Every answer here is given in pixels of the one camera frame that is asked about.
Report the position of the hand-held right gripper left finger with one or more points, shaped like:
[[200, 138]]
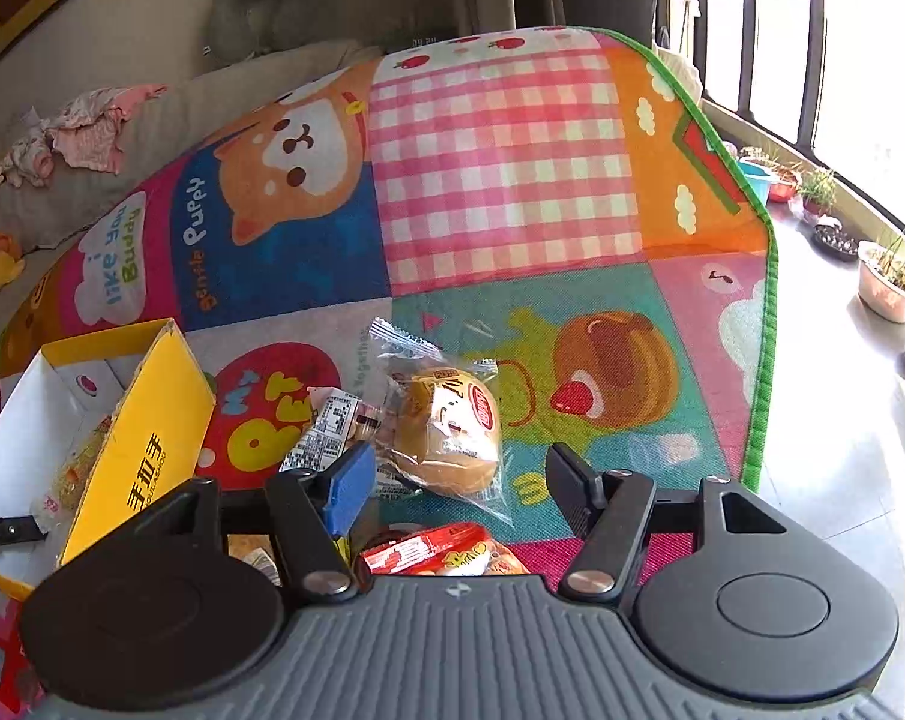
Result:
[[351, 484]]

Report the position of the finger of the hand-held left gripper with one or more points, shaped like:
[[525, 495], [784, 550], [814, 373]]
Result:
[[2, 529]]

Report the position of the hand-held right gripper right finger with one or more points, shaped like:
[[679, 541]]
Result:
[[569, 484]]

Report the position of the white printed snack packet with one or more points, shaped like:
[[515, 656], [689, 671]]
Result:
[[325, 427]]

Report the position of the golden snack packet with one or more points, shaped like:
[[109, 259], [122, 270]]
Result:
[[77, 465]]

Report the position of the red snack packet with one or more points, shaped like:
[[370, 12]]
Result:
[[422, 553]]

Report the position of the bun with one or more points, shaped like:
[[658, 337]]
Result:
[[445, 420]]

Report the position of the yellow cardboard box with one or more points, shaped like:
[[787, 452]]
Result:
[[152, 420]]

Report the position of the colourful cartoon play mat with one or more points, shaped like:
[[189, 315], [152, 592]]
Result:
[[497, 165]]

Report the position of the teal plant pot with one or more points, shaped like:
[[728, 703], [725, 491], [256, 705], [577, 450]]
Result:
[[756, 180]]

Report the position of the dark round dish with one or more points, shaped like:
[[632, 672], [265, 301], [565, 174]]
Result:
[[836, 242]]

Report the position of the red plant pot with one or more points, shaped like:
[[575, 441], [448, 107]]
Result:
[[784, 184]]

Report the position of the white pink plant pot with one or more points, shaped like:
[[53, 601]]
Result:
[[889, 285]]

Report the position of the small potted green plant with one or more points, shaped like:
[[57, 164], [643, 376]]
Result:
[[818, 195]]

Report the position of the grey sofa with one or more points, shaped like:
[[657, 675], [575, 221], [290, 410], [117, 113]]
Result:
[[160, 120]]

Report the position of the pile of pink clothes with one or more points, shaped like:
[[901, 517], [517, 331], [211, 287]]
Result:
[[92, 127]]

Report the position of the grey round cushion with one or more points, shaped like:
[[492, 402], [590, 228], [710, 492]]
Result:
[[272, 7]]

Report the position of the black window frame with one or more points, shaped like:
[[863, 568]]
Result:
[[749, 52]]

